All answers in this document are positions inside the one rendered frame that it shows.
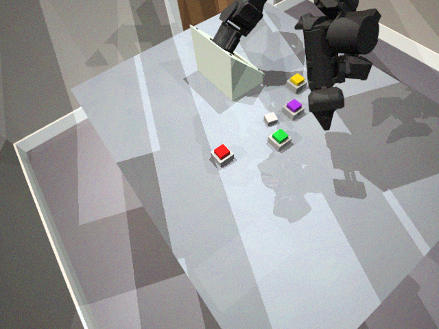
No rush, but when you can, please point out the red button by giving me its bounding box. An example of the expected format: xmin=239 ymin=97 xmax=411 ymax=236
xmin=211 ymin=143 xmax=234 ymax=167

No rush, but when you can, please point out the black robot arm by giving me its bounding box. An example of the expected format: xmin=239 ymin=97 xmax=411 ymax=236
xmin=209 ymin=0 xmax=381 ymax=84

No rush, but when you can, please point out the purple button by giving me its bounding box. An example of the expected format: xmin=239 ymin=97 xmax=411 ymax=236
xmin=282 ymin=99 xmax=305 ymax=121

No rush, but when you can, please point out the yellow button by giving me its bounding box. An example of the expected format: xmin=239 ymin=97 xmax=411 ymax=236
xmin=286 ymin=74 xmax=307 ymax=94

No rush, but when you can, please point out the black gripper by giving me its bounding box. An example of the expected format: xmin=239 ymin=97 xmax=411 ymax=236
xmin=306 ymin=52 xmax=344 ymax=130

